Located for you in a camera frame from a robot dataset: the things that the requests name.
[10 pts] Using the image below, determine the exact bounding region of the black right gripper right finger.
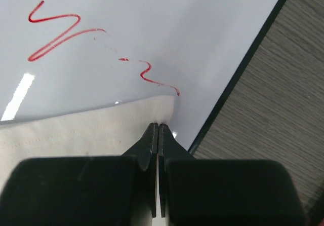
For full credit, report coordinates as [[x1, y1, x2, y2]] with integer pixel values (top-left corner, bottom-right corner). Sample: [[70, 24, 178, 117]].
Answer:
[[158, 124, 306, 225]]

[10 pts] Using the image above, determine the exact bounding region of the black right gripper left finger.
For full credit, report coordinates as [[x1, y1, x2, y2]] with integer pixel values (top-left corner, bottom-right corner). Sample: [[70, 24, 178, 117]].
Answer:
[[1, 123, 158, 225]]

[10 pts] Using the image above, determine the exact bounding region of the white printed t-shirt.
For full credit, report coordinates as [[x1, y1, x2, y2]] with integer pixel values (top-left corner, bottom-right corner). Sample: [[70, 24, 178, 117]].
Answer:
[[1, 96, 175, 187]]

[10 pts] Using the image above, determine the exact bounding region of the white dry-erase board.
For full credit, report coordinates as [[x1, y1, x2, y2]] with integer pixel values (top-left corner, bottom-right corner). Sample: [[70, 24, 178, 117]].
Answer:
[[1, 0, 287, 152]]

